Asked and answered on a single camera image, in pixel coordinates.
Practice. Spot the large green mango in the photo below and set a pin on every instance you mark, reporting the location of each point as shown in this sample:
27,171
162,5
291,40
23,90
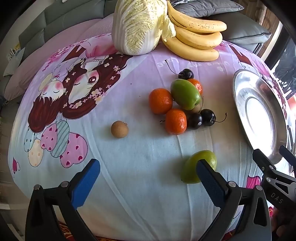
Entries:
185,93

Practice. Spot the round green jujube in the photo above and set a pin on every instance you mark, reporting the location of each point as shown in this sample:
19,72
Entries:
192,169

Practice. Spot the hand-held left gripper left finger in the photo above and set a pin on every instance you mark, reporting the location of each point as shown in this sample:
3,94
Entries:
85,180

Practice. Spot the brown patterned curtain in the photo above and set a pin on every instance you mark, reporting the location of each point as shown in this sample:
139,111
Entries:
266,11

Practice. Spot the grey leather pillow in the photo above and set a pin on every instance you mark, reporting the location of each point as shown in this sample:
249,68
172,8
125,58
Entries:
242,30

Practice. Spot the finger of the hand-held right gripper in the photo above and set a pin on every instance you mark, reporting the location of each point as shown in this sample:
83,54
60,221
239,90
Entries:
263,162
288,155

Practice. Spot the light green cushion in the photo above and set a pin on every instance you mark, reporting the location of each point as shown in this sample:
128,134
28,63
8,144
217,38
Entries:
13,63

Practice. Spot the napa cabbage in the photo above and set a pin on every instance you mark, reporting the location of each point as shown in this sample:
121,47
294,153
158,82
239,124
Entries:
136,25

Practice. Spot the grey sofa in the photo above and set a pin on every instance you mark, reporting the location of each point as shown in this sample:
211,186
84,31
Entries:
69,14

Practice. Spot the round metal plate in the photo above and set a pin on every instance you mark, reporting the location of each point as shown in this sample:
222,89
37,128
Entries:
259,111

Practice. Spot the dark red cherry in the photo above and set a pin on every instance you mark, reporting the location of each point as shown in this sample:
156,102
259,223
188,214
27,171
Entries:
194,121
208,117
186,74

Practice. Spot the grey fabric pillow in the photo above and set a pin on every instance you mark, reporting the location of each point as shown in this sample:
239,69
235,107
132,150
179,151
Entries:
208,7

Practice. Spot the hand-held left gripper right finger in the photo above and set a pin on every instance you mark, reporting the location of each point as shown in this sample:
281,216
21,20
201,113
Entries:
209,183

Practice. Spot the red patterned mat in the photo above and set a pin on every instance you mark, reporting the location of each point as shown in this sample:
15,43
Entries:
66,233

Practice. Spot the brown longan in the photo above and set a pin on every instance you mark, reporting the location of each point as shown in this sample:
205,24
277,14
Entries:
119,129
197,109

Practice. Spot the cartoon printed blanket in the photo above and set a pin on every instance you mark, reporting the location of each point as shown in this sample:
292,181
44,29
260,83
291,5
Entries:
138,150

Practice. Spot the orange mandarin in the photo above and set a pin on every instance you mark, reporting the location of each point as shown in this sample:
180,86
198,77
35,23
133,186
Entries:
197,85
175,121
160,101

